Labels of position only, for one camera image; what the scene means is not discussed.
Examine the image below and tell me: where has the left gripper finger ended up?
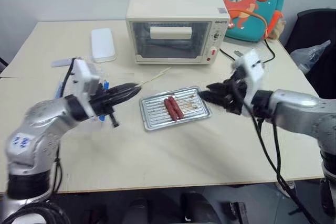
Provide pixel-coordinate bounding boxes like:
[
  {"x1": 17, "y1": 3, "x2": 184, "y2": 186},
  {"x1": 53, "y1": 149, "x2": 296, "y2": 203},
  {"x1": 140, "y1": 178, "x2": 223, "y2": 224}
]
[
  {"x1": 106, "y1": 87, "x2": 143, "y2": 104},
  {"x1": 104, "y1": 82, "x2": 141, "y2": 97}
]

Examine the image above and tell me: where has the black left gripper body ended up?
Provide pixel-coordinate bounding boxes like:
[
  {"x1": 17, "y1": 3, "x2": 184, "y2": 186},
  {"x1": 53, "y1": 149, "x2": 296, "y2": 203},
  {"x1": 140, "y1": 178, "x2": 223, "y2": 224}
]
[{"x1": 89, "y1": 88, "x2": 121, "y2": 129}]

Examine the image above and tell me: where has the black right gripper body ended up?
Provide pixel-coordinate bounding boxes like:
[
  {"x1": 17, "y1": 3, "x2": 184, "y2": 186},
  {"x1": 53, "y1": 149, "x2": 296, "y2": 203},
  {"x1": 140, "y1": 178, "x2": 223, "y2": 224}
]
[{"x1": 223, "y1": 68, "x2": 249, "y2": 116}]

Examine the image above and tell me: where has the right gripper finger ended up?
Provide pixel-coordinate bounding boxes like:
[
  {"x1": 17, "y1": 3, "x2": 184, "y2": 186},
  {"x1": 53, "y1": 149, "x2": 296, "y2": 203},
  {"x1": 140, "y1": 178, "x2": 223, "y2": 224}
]
[
  {"x1": 206, "y1": 82, "x2": 232, "y2": 94},
  {"x1": 197, "y1": 91, "x2": 229, "y2": 110}
]

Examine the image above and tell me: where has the wooden skewer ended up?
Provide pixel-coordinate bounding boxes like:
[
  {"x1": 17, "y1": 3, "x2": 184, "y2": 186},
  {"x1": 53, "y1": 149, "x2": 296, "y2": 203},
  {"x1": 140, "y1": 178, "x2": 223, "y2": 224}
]
[{"x1": 136, "y1": 67, "x2": 172, "y2": 90}]

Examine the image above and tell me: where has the red sausage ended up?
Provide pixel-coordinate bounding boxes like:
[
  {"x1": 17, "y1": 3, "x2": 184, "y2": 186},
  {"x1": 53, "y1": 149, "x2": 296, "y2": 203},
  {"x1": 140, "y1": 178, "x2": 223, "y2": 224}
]
[
  {"x1": 168, "y1": 96, "x2": 185, "y2": 119},
  {"x1": 163, "y1": 98, "x2": 179, "y2": 121}
]

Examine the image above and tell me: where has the silver ribbed baking tray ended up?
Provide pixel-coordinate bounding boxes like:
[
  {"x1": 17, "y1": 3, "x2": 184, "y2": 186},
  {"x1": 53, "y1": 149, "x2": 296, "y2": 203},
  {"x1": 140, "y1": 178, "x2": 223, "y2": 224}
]
[{"x1": 139, "y1": 86, "x2": 213, "y2": 133}]

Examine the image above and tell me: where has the white flat box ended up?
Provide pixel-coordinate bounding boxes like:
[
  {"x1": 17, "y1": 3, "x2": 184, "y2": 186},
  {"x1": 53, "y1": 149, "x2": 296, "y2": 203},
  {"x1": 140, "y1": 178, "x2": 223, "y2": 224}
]
[{"x1": 90, "y1": 27, "x2": 117, "y2": 63}]

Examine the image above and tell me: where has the grey flat card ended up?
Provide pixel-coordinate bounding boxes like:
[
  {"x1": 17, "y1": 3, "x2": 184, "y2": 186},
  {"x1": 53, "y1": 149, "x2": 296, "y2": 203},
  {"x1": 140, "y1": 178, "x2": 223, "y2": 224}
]
[{"x1": 50, "y1": 58, "x2": 77, "y2": 68}]

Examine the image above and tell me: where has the cream toaster oven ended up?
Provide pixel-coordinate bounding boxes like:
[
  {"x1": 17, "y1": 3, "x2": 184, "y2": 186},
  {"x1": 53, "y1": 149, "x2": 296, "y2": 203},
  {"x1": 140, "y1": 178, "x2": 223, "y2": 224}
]
[{"x1": 125, "y1": 0, "x2": 232, "y2": 66}]

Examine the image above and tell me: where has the brown plush toy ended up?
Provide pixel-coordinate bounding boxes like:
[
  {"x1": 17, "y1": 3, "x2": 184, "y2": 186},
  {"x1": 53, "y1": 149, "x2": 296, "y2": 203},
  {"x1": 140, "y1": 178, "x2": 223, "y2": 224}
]
[{"x1": 269, "y1": 17, "x2": 287, "y2": 40}]

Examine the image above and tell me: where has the clear plastic bag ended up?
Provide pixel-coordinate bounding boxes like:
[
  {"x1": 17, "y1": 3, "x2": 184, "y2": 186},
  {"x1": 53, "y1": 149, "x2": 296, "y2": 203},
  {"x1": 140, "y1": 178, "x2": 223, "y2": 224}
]
[{"x1": 289, "y1": 39, "x2": 332, "y2": 74}]

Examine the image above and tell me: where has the teal dinosaur backpack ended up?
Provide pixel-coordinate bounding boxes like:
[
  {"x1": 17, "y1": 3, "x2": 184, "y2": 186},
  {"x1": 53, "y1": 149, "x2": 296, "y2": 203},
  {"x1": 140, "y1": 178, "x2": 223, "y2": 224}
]
[{"x1": 222, "y1": 0, "x2": 286, "y2": 43}]

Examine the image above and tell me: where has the black chair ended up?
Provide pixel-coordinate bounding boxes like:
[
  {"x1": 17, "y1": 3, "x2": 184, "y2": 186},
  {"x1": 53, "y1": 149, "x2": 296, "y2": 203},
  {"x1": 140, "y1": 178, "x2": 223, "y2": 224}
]
[{"x1": 284, "y1": 8, "x2": 336, "y2": 100}]

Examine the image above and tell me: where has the dark rectangular shape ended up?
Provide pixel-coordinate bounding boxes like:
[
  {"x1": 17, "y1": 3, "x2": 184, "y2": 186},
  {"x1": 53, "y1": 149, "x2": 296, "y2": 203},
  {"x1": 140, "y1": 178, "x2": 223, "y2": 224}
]
[{"x1": 229, "y1": 201, "x2": 249, "y2": 224}]

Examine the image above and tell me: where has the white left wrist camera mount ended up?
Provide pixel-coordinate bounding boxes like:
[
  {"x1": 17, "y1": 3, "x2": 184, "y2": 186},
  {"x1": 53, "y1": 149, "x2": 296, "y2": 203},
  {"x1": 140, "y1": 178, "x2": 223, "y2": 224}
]
[{"x1": 71, "y1": 59, "x2": 101, "y2": 119}]

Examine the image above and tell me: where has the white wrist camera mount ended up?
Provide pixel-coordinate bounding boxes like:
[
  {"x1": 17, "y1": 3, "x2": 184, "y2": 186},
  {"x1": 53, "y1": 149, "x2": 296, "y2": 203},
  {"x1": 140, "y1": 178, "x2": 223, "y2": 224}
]
[
  {"x1": 71, "y1": 59, "x2": 101, "y2": 119},
  {"x1": 233, "y1": 48, "x2": 270, "y2": 116}
]

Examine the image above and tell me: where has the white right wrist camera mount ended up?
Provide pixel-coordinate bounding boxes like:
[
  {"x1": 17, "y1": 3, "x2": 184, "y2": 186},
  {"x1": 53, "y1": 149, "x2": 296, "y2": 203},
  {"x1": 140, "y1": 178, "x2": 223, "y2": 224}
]
[{"x1": 233, "y1": 48, "x2": 270, "y2": 116}]

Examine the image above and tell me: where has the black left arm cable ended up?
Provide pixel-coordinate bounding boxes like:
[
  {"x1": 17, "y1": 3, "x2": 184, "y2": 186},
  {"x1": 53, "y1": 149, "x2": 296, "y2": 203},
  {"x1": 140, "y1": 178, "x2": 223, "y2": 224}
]
[{"x1": 59, "y1": 57, "x2": 77, "y2": 98}]

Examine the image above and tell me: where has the black oven power cable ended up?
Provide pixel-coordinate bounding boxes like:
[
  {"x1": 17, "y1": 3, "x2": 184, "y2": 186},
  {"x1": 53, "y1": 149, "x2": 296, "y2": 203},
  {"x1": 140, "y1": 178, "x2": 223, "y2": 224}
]
[{"x1": 219, "y1": 38, "x2": 276, "y2": 64}]

